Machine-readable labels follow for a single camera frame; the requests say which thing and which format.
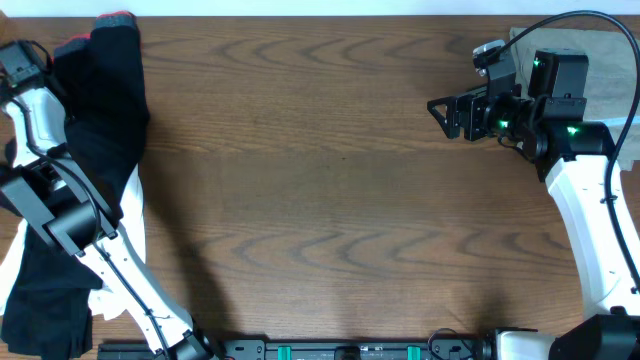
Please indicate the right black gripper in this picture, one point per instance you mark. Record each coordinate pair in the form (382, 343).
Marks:
(473, 102)

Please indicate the black leggings grey red waistband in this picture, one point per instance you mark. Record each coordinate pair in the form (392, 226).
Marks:
(47, 312)

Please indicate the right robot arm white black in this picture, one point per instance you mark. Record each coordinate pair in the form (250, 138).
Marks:
(545, 125)

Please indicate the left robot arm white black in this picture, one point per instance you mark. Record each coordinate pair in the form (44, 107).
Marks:
(74, 212)

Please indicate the folded khaki trousers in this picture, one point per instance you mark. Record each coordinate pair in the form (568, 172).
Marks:
(611, 75)

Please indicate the black garment with white logo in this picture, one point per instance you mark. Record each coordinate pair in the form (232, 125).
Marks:
(10, 173)

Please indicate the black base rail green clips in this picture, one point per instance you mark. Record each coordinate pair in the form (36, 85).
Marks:
(446, 348)

